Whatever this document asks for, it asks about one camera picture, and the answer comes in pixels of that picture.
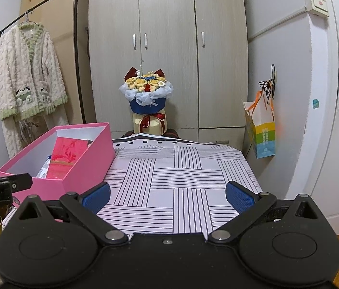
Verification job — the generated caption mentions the white fleece pajama pants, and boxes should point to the white fleece pajama pants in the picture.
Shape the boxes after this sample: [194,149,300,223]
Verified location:
[1,108,69,158]

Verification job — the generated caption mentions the striped bed sheet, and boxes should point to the striped bed sheet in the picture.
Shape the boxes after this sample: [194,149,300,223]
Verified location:
[2,132,263,235]

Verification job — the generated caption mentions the pink cardboard box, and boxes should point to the pink cardboard box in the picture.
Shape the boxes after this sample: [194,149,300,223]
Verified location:
[0,122,116,208]

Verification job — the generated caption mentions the black clothes rack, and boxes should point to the black clothes rack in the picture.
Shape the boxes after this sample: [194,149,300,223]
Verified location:
[0,0,87,125]

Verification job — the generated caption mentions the colourful paper gift bag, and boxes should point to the colourful paper gift bag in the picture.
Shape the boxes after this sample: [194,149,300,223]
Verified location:
[242,90,277,160]

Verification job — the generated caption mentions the grey wooden wardrobe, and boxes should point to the grey wooden wardrobe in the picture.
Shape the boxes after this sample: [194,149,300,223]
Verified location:
[88,0,249,145]

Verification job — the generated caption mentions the white fleece pajama top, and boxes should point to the white fleece pajama top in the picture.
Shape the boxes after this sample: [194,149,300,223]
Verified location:
[0,21,68,120]

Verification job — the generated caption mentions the white door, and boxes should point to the white door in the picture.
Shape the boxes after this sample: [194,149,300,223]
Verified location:
[290,0,339,235]

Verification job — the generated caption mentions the beige wall switch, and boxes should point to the beige wall switch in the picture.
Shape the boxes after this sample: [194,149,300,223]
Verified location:
[304,0,330,17]

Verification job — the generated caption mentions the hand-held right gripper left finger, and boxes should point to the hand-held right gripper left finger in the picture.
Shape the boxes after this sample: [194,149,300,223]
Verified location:
[14,182,128,244]

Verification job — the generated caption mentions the bundle of hanging cables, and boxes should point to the bundle of hanging cables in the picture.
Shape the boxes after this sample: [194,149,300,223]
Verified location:
[259,64,278,100]

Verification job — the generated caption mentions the red envelope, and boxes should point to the red envelope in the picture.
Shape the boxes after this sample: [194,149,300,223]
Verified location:
[47,137,89,179]

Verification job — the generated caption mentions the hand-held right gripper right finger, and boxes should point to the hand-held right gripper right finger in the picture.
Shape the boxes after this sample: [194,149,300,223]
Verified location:
[207,181,326,244]

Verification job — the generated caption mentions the dark red stool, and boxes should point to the dark red stool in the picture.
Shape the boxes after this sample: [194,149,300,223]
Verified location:
[123,129,182,140]

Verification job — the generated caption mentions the flower bouquet with blue wrap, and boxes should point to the flower bouquet with blue wrap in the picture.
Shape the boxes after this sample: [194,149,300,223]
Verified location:
[119,60,174,136]

